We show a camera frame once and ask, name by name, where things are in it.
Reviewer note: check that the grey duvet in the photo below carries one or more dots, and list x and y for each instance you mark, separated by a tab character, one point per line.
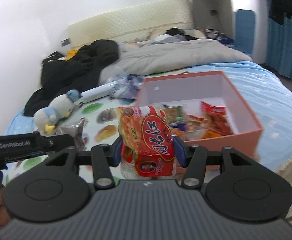
166	57

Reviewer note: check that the green bordered tofu snack packet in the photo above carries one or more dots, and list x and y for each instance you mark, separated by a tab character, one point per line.
174	115

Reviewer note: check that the white cylindrical tube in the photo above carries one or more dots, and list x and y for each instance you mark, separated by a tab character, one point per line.
97	92

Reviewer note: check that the blue curtain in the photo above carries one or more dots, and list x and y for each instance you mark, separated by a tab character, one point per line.
279	46

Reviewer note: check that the blue chair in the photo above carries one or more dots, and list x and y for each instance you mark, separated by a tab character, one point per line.
245	21

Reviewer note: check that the red snack packet in box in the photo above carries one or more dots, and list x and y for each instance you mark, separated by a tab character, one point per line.
217	118

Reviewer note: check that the grey black snack bag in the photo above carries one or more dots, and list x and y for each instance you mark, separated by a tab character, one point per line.
75	130

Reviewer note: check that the white plastic bag 2080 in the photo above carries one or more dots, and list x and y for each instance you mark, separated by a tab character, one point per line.
126	87

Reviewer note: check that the light blue bed sheet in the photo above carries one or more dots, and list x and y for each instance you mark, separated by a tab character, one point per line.
271	101

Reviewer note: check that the red orange small snack packets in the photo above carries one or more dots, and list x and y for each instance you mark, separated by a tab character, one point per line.
193	128

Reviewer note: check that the fruit print tablecloth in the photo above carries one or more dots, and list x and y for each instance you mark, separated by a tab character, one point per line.
94	132

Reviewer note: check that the white blue plush penguin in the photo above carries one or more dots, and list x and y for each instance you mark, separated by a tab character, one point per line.
47	118

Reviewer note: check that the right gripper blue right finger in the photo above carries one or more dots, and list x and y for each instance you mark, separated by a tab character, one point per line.
181	151

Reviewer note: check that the pink cardboard box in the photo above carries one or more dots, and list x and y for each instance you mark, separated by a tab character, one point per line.
189	90

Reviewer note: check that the red yellow snack packet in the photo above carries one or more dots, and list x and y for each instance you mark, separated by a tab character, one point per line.
147	151

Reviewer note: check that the black clothing pile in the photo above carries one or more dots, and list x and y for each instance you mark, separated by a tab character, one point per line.
81	72

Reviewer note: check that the cream quilted headboard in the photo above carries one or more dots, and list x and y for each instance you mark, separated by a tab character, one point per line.
132	23

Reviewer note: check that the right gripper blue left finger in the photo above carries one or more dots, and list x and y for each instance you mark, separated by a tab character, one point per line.
116	151

